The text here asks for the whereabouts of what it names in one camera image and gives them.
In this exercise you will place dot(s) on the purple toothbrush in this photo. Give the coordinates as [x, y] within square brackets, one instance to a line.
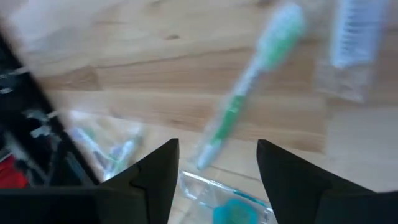
[354, 37]

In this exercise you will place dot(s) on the green toothbrush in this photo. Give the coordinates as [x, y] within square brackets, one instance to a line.
[124, 152]
[85, 138]
[231, 115]

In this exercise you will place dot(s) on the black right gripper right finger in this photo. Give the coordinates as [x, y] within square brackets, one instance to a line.
[286, 186]

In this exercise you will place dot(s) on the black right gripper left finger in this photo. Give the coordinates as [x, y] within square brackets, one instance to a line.
[157, 186]

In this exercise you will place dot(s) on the clear acrylic organizer box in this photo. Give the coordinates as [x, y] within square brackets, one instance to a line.
[199, 186]

